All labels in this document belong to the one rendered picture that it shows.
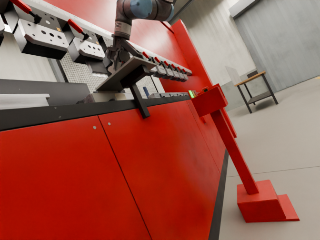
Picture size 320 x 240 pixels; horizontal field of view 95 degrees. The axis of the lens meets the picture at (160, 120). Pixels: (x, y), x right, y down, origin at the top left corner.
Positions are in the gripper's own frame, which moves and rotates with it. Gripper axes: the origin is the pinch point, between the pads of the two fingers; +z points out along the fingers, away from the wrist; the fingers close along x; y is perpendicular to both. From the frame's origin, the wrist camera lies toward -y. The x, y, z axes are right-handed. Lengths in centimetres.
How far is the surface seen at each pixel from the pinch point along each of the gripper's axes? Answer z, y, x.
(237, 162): 34, -66, -34
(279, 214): 50, -91, -27
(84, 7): -34, 38, -6
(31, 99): 8.8, 1.8, 36.4
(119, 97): 10.0, 1.3, -2.2
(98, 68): -2.8, 15.0, 1.0
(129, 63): -7.8, -11.8, 8.9
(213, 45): -189, 119, -742
